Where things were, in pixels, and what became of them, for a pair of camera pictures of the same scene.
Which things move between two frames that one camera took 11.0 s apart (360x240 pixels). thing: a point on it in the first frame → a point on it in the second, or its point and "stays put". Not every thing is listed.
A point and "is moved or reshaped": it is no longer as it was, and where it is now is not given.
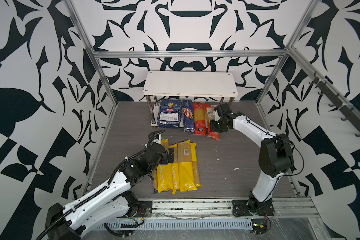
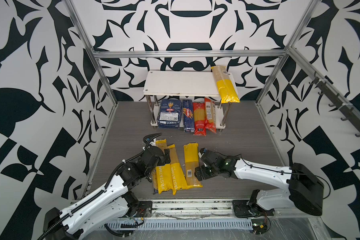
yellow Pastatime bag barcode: x=186 y=172 → x=226 y=89
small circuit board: x=259 y=226 stays put
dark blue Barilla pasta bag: x=170 y=114 stays put
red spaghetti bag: x=199 y=119 stays put
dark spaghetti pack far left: x=154 y=175 stays put
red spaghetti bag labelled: x=209 y=115 is moved or reshaped
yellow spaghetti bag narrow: x=195 y=166 stays put
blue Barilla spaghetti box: x=188 y=117 stays put
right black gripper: x=213 y=127 → x=203 y=175
